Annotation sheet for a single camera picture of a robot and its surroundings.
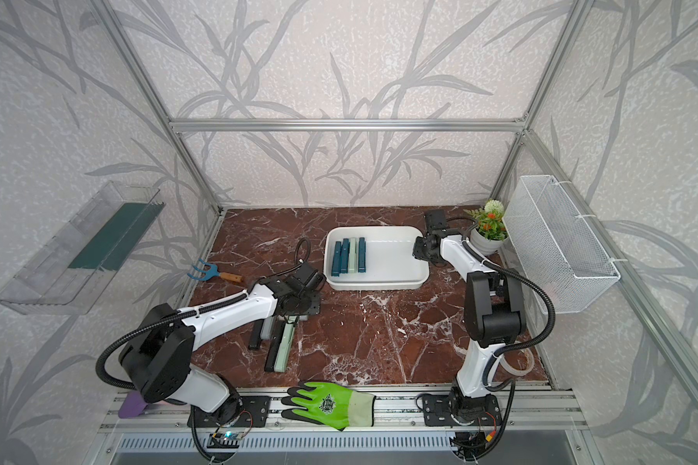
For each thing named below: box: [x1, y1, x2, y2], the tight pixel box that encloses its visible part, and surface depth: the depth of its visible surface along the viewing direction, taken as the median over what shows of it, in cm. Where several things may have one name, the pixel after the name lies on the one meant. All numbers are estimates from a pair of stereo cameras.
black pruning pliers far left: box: [248, 318, 265, 350], surface depth 86 cm
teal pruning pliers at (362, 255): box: [357, 236, 367, 274], surface depth 104 cm
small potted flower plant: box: [463, 199, 509, 256], surface depth 97 cm
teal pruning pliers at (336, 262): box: [331, 241, 343, 278], surface depth 103 cm
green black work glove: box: [281, 381, 377, 432], surface depth 75 cm
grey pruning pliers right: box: [307, 290, 321, 315], surface depth 80 cm
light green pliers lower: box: [274, 315, 298, 373], surface depth 84 cm
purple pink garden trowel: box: [118, 390, 149, 419], surface depth 76 cm
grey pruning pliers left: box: [259, 315, 275, 341], surface depth 86 cm
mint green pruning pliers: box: [348, 237, 359, 274], surface depth 104 cm
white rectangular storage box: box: [323, 226, 430, 291], surface depth 104 cm
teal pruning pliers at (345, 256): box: [340, 238, 351, 275], surface depth 104 cm
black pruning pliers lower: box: [264, 315, 286, 373], surface depth 84 cm
